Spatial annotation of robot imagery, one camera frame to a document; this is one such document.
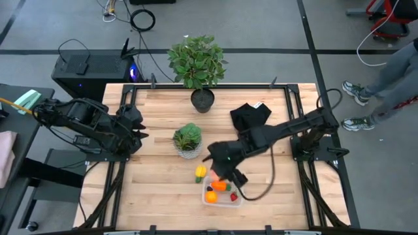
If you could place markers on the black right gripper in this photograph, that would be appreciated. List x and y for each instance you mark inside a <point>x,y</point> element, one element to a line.
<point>225,153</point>

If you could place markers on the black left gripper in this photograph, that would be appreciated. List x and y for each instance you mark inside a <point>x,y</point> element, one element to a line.
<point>125,143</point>

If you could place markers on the orange toy carrot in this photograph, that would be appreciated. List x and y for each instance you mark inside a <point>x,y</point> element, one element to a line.
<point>218,186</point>

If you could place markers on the pink toy peach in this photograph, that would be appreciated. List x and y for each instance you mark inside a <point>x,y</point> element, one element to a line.
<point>214,176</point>

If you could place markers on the small dark purple toy fruit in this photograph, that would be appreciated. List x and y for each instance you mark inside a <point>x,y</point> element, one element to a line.
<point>209,188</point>

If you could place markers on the red toy strawberry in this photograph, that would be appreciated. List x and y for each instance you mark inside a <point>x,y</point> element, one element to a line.
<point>234,197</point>

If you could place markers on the toy orange fruit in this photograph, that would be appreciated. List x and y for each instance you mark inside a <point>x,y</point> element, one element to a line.
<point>211,197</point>

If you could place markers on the yellow toy bell pepper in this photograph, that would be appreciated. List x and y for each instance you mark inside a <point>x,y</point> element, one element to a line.
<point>200,170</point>

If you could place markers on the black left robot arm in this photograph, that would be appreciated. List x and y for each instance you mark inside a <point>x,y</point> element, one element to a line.
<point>85,114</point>

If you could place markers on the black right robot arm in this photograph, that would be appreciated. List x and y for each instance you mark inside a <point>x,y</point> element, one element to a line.
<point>294,125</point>

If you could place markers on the clear plastic food container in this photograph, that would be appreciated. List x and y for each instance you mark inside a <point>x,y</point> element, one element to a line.
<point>225,204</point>

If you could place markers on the succulent in triangle-patterned pot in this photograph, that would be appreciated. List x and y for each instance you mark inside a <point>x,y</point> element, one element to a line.
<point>189,135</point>

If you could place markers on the black cloth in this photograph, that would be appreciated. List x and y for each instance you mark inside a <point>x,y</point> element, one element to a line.
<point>249,115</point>

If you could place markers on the black computer tower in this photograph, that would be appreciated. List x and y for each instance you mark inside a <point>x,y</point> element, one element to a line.
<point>94,72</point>

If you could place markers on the black wifi antenna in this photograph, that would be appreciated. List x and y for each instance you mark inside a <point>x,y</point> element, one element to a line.
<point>125,49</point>

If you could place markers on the leafy plant in black pot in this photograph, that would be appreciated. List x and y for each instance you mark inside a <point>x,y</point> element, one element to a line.
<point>197,65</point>

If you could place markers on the mint green stapler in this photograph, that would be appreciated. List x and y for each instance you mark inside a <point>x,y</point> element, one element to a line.
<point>27,99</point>

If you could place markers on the black side table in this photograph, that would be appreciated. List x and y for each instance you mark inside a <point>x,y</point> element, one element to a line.
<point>23,130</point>

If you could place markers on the pink cloth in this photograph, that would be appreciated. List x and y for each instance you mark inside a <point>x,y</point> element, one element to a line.
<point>6,156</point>

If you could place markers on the person's grey sneaker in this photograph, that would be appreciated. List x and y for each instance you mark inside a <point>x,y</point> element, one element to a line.
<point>354,91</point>
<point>357,124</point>

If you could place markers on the person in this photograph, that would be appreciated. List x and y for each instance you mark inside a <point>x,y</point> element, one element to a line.
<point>395,65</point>

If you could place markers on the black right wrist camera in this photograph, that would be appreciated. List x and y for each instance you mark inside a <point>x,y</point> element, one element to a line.
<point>241,179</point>

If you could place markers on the black aluminium table frame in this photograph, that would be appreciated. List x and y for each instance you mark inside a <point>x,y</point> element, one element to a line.
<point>228,87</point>

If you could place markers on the red frame chair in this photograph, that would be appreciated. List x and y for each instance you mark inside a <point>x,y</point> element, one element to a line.
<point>403,9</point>

